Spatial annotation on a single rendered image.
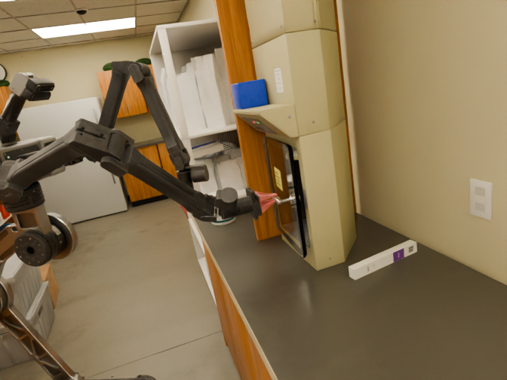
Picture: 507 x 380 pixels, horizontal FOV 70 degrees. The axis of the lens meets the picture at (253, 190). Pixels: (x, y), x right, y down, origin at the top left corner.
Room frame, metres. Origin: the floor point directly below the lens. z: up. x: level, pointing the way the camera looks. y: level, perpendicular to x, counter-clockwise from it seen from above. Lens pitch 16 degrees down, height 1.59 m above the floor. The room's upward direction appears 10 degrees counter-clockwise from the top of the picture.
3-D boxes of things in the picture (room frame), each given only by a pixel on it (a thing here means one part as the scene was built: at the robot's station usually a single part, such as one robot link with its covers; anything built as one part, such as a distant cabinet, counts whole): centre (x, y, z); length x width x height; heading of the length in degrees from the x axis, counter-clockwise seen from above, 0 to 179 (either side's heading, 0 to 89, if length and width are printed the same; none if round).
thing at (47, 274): (3.02, 2.12, 0.14); 0.41 x 0.32 x 0.28; 21
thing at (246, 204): (1.18, 0.04, 1.20); 0.07 x 0.07 x 0.10; 15
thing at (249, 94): (1.35, -0.04, 1.56); 0.10 x 0.10 x 0.09; 15
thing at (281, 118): (1.26, -0.07, 1.46); 0.32 x 0.11 x 0.10; 15
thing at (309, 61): (1.30, -0.25, 1.33); 0.32 x 0.25 x 0.77; 15
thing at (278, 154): (1.27, -0.11, 1.19); 0.30 x 0.01 x 0.40; 10
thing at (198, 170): (1.47, 0.23, 1.30); 0.11 x 0.09 x 0.12; 79
